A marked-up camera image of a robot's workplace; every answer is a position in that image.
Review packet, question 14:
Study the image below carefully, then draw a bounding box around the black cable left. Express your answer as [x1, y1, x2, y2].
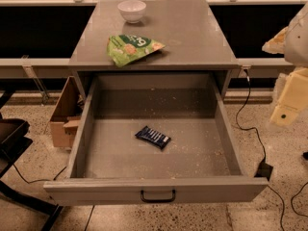
[12, 163, 67, 185]

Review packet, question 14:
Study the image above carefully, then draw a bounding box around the open grey drawer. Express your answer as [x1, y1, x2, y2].
[44, 72, 268, 206]

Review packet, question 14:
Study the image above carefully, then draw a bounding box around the grey cabinet counter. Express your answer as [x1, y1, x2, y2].
[68, 0, 238, 96]

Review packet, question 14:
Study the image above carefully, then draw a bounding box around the black drawer handle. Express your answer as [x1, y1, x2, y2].
[140, 190, 176, 204]

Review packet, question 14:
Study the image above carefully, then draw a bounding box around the black cable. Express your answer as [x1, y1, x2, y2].
[235, 68, 287, 231]
[12, 163, 67, 185]

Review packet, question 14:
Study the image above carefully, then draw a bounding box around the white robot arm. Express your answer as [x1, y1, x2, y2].
[262, 3, 308, 126]

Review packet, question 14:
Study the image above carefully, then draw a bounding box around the cardboard box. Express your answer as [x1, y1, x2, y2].
[49, 76, 82, 147]

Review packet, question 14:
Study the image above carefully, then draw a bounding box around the green snack bag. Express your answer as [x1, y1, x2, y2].
[107, 35, 165, 67]

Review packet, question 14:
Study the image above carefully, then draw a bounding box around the black metal stand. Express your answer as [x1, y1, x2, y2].
[0, 93, 65, 231]

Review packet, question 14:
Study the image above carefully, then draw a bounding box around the black cable right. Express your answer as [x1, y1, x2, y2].
[235, 68, 287, 231]

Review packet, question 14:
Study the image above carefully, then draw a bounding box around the white bowl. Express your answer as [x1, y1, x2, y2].
[117, 0, 146, 23]

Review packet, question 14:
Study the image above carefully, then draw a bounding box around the black power adapter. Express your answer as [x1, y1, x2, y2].
[255, 161, 273, 181]

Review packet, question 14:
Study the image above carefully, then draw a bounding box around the dark blue snack bar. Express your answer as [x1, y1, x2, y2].
[135, 126, 171, 150]

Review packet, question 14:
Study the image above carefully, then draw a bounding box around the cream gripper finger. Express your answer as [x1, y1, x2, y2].
[262, 27, 288, 54]
[269, 67, 308, 126]

